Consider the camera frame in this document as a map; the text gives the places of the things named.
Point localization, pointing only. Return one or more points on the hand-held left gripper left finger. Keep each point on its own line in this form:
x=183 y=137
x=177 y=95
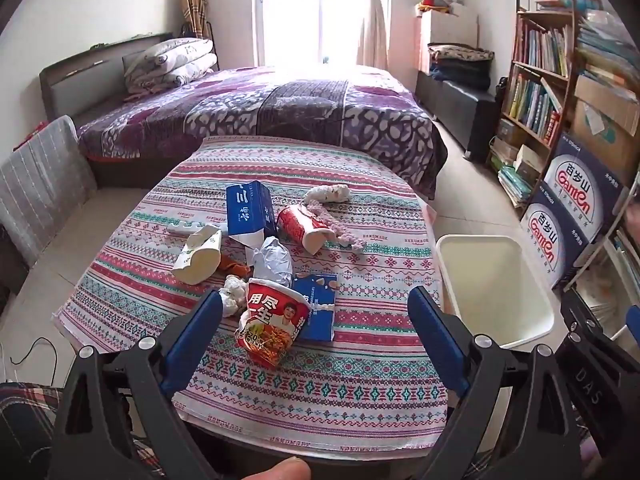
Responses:
x=195 y=340

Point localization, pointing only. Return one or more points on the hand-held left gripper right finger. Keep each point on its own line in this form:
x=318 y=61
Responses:
x=437 y=340

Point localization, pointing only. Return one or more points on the white tissue ball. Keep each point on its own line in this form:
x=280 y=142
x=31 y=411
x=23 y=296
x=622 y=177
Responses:
x=232 y=294

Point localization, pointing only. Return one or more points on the red instant noodle cup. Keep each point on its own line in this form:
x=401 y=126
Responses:
x=270 y=327

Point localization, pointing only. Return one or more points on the white plastic bin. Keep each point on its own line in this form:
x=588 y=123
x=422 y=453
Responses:
x=495 y=290

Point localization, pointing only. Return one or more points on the crushed white paper cup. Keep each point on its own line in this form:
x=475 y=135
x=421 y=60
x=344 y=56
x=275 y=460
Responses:
x=197 y=257

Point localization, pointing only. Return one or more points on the orange peel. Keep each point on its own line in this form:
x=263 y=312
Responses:
x=232 y=263

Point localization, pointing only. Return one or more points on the small blue milk carton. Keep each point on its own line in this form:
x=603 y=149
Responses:
x=317 y=312

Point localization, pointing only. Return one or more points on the person's left hand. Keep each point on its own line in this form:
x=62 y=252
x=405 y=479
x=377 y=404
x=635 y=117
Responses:
x=282 y=471

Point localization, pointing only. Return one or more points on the patterned striped tablecloth table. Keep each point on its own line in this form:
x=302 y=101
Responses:
x=360 y=370

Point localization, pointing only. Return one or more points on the blue water carton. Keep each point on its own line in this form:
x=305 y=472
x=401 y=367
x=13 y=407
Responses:
x=580 y=180
x=552 y=242

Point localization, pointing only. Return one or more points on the large blue tissue box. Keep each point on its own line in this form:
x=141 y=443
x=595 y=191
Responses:
x=247 y=210

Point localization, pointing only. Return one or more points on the white metal rack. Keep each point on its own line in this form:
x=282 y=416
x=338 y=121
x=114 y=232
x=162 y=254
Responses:
x=617 y=220

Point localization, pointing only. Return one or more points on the pink soft toy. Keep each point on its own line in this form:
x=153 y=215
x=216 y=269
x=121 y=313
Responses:
x=634 y=222

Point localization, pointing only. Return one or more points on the red paper cup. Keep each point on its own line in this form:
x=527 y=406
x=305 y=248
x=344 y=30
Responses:
x=300 y=227

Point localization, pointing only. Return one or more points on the pink knitted cloth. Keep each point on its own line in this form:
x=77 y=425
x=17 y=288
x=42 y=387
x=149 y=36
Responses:
x=330 y=220

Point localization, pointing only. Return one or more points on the pile of books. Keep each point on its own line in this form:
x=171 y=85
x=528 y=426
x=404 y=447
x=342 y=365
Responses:
x=515 y=182

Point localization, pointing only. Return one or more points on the crumpled white paper wad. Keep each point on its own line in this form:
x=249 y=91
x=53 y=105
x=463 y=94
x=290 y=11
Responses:
x=327 y=193

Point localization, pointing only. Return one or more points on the person's plaid pants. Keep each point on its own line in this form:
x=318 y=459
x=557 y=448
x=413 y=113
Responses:
x=22 y=430

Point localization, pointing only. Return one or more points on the small white box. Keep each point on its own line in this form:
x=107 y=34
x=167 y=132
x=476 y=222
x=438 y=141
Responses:
x=531 y=160

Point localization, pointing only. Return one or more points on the grey striped chair cover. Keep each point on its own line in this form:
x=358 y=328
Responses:
x=42 y=180

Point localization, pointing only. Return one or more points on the brown cardboard box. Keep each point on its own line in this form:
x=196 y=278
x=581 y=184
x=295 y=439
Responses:
x=607 y=135

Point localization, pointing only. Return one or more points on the black bench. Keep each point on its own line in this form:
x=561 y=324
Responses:
x=457 y=107

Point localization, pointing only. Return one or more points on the row of thick books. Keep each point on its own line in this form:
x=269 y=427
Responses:
x=530 y=107

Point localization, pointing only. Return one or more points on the bed with purple blanket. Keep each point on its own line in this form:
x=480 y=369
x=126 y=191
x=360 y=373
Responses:
x=300 y=110

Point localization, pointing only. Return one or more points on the stack of folded blankets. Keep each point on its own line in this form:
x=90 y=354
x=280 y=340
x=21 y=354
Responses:
x=460 y=65

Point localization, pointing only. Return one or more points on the wooden bookshelf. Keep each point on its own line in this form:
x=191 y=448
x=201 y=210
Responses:
x=520 y=67

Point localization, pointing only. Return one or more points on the row of thin books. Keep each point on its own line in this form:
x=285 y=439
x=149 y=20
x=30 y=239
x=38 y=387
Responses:
x=542 y=47

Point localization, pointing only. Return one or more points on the white cabinet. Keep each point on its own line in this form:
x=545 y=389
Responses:
x=447 y=27

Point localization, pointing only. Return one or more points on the stack of papers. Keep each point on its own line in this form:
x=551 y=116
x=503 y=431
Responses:
x=605 y=40

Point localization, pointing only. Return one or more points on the beige curtain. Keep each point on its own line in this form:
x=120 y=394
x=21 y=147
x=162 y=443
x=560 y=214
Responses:
x=372 y=20

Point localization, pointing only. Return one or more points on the plaid scarf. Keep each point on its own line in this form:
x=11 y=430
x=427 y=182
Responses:
x=195 y=10

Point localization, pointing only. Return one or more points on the red and yellow cloth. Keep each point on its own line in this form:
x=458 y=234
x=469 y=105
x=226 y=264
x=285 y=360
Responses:
x=432 y=5

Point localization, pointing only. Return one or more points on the bright window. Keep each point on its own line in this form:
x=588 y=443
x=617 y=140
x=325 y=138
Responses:
x=300 y=15

